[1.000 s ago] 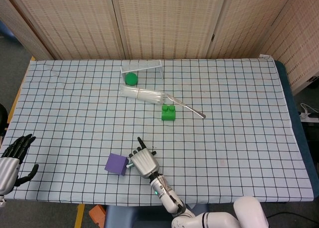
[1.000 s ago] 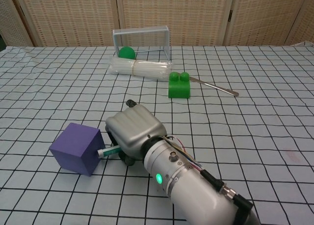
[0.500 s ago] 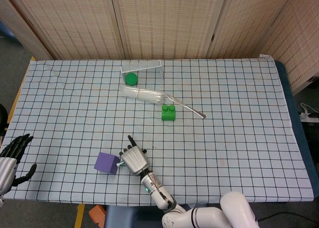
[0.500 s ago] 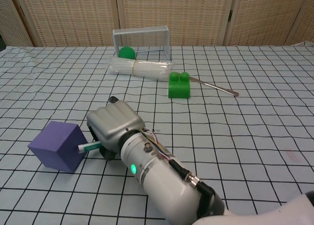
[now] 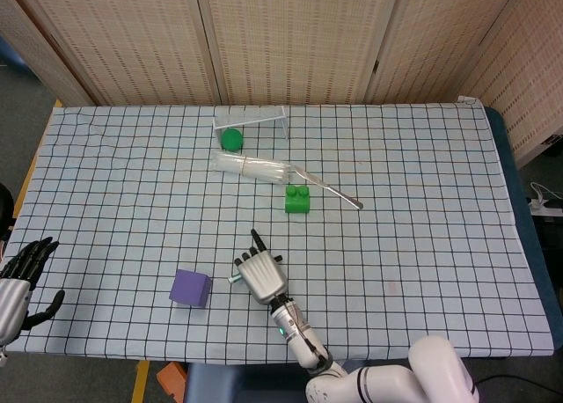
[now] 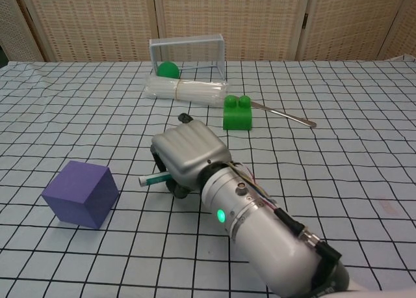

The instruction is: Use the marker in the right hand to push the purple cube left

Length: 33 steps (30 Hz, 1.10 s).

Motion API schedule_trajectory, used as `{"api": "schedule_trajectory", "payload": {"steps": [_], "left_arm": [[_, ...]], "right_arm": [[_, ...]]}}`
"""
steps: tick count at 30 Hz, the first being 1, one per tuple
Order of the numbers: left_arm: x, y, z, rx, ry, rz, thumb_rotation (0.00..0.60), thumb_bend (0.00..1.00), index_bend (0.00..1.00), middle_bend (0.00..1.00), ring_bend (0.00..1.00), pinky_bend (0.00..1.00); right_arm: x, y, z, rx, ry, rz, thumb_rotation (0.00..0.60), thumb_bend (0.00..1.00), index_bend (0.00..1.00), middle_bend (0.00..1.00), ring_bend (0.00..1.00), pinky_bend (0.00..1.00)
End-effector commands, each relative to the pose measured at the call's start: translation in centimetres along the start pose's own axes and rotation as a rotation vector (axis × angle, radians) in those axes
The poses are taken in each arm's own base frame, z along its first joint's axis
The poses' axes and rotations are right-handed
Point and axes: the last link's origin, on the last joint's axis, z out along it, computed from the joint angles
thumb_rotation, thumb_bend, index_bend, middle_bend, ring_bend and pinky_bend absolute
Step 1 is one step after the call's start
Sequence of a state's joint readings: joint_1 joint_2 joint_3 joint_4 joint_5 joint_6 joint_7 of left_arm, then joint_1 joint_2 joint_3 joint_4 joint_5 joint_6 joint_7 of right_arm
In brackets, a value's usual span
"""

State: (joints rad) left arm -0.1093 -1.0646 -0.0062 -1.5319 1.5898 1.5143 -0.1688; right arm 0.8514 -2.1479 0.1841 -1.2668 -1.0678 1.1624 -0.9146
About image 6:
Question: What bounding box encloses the beige folding screen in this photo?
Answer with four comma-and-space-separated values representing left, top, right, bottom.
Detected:
0, 0, 416, 64

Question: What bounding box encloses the bundle of white straws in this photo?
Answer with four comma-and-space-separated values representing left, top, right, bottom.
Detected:
144, 75, 229, 108

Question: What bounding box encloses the white miniature goal frame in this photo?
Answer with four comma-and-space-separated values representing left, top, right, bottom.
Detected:
149, 33, 228, 83

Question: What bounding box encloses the silver metal utensil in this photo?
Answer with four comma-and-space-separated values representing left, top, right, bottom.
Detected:
250, 101, 318, 129

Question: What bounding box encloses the green toy building brick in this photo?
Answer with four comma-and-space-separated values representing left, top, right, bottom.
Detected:
222, 95, 254, 132

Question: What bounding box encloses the blue checkered tablecloth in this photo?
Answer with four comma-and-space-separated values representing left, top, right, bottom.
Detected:
0, 53, 416, 298

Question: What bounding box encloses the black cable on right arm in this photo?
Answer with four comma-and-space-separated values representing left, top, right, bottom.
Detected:
227, 162, 343, 263

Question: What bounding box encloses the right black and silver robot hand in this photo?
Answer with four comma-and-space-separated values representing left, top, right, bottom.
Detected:
149, 113, 232, 200

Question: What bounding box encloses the purple cube block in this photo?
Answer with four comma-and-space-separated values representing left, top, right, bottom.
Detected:
41, 160, 120, 230

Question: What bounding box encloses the green whiteboard marker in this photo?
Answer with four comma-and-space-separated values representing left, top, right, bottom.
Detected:
138, 172, 170, 187

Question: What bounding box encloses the green ball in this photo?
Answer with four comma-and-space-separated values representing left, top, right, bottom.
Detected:
157, 61, 179, 79

